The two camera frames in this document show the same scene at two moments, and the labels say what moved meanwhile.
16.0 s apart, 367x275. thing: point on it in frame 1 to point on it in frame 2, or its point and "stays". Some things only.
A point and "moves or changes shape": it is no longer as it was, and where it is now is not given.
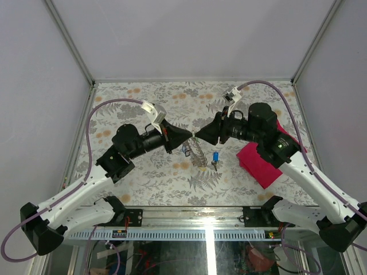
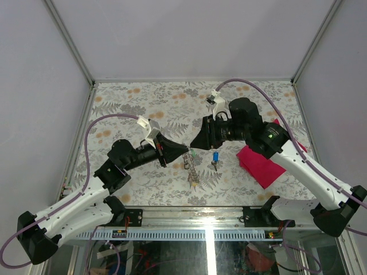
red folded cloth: [262, 171] stays
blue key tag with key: [215, 160] stays
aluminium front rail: [191, 216] stays
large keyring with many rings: [196, 149] moves or changes shape
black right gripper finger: [210, 132] to [203, 140]
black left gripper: [173, 136] to [171, 151]
